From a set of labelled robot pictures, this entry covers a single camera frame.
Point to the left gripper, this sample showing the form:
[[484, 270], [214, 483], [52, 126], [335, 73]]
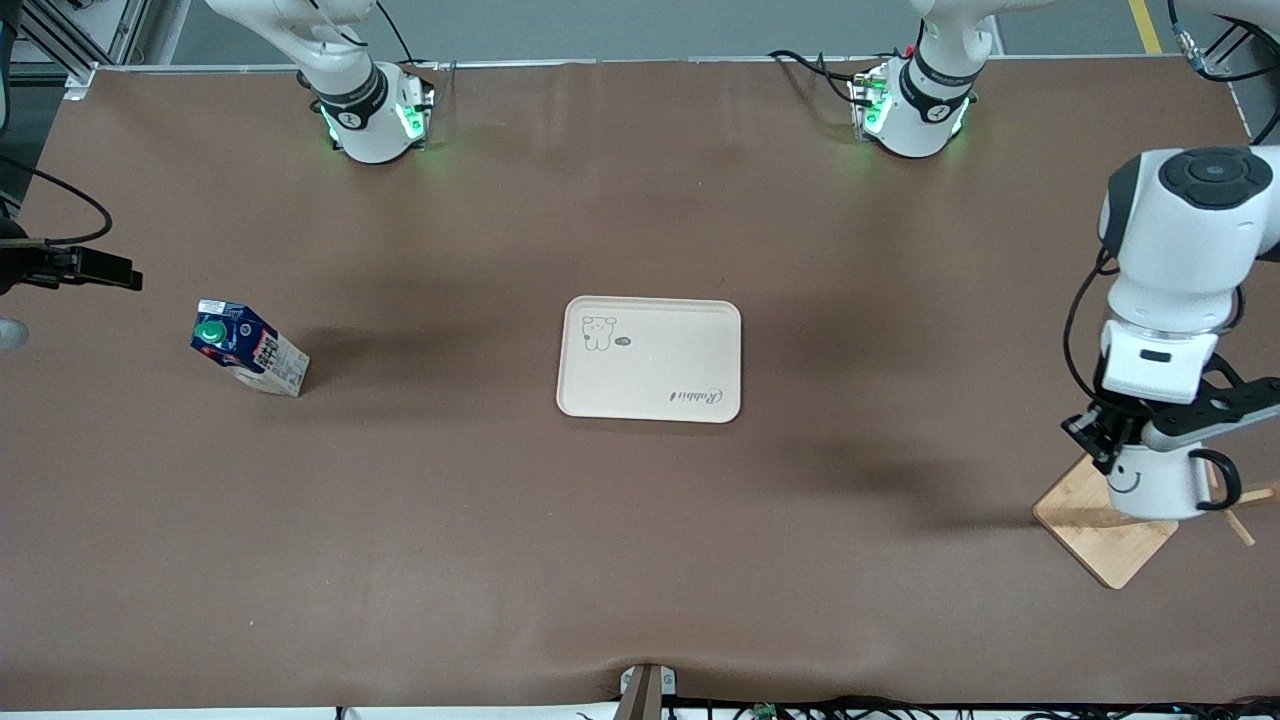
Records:
[[1101, 431]]

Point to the white smiley mug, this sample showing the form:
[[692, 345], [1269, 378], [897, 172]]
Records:
[[1160, 485]]

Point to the blue milk carton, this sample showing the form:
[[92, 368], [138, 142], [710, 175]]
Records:
[[255, 350]]

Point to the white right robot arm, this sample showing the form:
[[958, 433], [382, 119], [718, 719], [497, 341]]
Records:
[[370, 130]]

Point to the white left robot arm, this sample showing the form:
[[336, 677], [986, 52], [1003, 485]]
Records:
[[1180, 250]]

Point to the beige rabbit print tray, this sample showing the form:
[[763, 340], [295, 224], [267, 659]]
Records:
[[650, 370]]

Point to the wooden mug stand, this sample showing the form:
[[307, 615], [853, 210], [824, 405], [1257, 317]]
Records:
[[1110, 540]]

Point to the brown table mat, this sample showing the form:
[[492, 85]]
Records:
[[640, 550]]

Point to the aluminium frame with diagonal bars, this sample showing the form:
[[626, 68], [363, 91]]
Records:
[[125, 30]]

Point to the aluminium frame corner rail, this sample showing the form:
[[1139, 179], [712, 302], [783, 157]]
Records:
[[1212, 65]]

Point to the metal table clamp bracket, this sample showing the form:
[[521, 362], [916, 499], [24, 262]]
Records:
[[645, 695]]

